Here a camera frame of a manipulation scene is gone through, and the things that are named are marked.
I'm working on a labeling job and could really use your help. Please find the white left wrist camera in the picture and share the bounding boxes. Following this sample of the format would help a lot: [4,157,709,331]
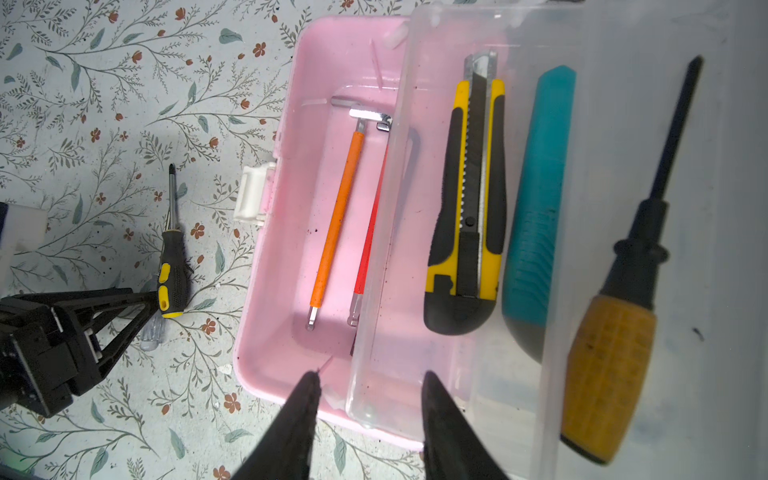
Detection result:
[1,202,48,289]

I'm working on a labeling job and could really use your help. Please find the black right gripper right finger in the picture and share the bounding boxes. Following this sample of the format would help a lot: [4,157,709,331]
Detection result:
[421,371,508,479]

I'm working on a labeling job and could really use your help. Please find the yellow handled small screwdriver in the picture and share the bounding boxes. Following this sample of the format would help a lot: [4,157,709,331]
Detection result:
[560,56,704,466]

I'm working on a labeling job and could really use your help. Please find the black yellow utility knife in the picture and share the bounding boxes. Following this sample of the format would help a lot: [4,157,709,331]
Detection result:
[423,50,507,336]

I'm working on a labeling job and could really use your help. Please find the black yellow screwdriver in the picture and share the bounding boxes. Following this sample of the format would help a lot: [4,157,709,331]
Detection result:
[157,163,190,318]

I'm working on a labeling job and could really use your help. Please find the orange pencil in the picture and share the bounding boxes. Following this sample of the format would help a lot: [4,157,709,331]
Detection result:
[306,119,366,331]

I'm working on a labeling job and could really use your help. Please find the red handled tool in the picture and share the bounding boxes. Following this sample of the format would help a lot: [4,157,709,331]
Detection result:
[330,96,392,327]

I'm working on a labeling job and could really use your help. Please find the black hex key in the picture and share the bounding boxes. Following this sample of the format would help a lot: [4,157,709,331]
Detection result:
[351,130,426,372]

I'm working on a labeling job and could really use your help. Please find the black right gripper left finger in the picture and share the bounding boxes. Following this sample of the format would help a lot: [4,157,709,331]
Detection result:
[231,371,321,480]

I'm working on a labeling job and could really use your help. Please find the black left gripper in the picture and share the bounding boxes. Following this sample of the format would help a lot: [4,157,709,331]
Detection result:
[1,288,158,417]

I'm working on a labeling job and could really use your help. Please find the pink plastic tool box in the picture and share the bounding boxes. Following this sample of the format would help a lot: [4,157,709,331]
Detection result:
[233,1,767,479]

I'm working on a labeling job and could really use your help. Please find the teal utility knife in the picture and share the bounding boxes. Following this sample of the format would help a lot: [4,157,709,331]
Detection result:
[502,65,576,363]

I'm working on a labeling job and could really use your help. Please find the clear handled screwdriver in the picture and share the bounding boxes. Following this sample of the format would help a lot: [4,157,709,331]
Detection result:
[139,312,165,352]

